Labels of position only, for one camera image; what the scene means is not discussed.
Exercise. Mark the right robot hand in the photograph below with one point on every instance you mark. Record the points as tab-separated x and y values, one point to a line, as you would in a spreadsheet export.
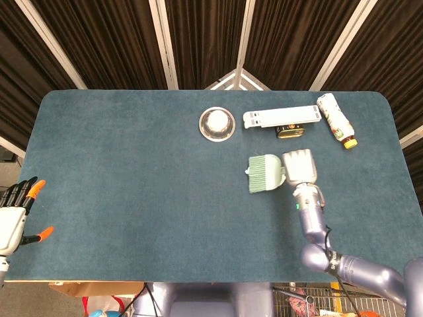
300	168

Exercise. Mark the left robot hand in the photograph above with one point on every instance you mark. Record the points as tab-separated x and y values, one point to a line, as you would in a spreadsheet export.
11	228

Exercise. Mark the mint green hand brush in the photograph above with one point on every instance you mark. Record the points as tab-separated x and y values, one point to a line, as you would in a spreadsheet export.
266	173

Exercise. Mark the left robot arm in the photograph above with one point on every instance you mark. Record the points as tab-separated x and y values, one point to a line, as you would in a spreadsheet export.
2	270

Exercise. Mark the gold sardine tin can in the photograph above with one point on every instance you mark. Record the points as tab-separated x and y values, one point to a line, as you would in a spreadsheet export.
291	133

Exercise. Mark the white folding plastic stand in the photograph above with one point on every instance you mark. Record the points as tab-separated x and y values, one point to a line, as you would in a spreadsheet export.
281	117

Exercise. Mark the white bottle yellow cap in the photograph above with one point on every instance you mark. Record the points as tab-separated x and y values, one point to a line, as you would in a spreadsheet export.
333	115

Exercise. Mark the upturned stainless steel bowl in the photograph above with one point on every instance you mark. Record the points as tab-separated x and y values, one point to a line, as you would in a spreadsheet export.
217	123

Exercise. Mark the brown cardboard box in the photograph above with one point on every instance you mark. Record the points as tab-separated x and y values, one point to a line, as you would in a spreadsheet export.
96	289

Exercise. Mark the white screen base foot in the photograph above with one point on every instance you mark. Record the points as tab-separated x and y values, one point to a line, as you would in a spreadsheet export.
238	77

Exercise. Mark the brown pleated curtain panel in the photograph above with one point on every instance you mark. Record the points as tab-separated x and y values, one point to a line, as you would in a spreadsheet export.
291	43
20	82
205	39
109	43
396	66

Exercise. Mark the blue table cloth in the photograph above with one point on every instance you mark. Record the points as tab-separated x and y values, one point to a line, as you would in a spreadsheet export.
148	198

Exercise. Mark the blue-grey robot torso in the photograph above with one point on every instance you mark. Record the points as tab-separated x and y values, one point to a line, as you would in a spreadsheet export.
205	300

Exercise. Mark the white screen bottom rail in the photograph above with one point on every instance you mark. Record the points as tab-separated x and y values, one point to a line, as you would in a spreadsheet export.
13	147
411	136

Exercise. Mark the white screen frame post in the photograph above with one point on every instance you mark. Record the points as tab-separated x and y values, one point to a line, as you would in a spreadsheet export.
52	43
342	43
163	43
245	33

